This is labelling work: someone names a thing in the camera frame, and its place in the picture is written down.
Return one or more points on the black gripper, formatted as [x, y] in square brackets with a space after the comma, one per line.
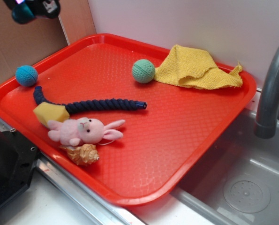
[25, 11]

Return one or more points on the brown cardboard panel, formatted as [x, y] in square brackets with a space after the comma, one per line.
[30, 43]

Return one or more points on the blue rubber ball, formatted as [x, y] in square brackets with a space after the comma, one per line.
[26, 75]

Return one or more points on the yellow sponge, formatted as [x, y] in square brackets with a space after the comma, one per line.
[45, 112]

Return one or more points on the pink plush bunny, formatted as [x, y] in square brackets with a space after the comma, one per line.
[83, 131]

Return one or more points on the green rubber ball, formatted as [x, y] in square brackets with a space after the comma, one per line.
[143, 71]

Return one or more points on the red plastic tray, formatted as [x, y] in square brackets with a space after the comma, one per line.
[160, 144]

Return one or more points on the tan seashell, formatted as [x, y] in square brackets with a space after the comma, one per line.
[84, 155]

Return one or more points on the yellow cloth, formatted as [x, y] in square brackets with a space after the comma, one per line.
[195, 68]

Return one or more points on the grey faucet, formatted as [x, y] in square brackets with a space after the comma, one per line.
[268, 107]

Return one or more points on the steel sink basin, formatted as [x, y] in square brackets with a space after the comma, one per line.
[236, 182]

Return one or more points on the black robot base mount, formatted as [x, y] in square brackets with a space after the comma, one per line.
[18, 158]

